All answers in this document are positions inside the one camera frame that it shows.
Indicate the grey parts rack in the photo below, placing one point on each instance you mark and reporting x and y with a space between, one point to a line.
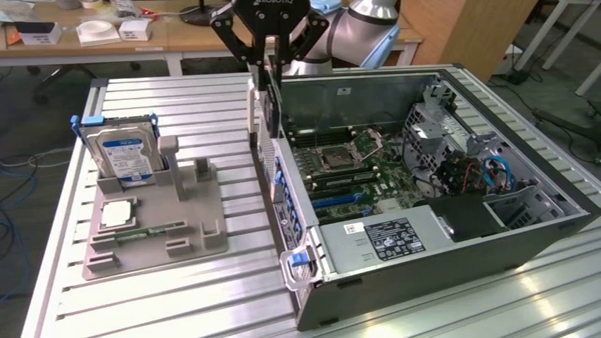
155 211

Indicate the wooden desk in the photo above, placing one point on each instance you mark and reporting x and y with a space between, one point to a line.
189 38

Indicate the white table frame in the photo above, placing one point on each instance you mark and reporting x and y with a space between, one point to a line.
564 21

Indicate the grey power supply unit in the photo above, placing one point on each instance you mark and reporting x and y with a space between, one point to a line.
347 250

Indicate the grey cup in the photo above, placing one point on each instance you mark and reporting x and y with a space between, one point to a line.
70 4

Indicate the black PC case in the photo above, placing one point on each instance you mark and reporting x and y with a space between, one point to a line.
423 288

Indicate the green motherboard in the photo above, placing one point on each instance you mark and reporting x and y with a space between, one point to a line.
399 176

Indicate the hard disk with blue label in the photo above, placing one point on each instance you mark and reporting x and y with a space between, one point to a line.
125 155

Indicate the white box with black lid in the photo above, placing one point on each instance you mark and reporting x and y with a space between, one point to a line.
38 33

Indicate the black chair base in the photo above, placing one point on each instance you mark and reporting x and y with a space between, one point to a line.
51 81

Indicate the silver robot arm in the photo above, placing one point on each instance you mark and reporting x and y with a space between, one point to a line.
347 31

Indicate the black expansion slot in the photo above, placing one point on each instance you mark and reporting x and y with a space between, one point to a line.
334 194

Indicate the orange box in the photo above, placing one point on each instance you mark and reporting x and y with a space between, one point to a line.
14 38

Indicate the wooden cabinet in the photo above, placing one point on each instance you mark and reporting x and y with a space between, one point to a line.
470 35

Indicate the CPU socket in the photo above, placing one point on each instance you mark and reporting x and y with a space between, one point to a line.
336 158

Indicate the black lamp base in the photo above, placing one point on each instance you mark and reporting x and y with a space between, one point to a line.
198 15

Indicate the silver chipset heatsink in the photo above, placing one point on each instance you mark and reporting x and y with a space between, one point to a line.
391 206

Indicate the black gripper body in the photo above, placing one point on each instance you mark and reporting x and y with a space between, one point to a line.
272 17

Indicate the silver metal disk bay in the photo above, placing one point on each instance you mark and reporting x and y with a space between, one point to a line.
432 130

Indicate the blue expansion slot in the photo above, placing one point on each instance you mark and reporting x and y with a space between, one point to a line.
338 200

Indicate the black plastic shroud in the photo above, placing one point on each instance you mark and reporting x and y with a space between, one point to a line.
466 218

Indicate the black stand base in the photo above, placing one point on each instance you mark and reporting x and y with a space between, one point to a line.
568 121

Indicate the metal socket cover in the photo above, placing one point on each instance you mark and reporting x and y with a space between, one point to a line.
375 141

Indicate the green RAM stick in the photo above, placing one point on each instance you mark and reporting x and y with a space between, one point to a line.
141 233

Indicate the blue disk carrier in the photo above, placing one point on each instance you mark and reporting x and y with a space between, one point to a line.
91 120

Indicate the grey metal drive bracket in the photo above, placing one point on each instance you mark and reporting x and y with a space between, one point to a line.
516 207

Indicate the small white box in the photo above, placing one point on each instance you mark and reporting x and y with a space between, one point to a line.
135 31

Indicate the silver CPU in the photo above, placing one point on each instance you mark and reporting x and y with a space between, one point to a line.
118 214

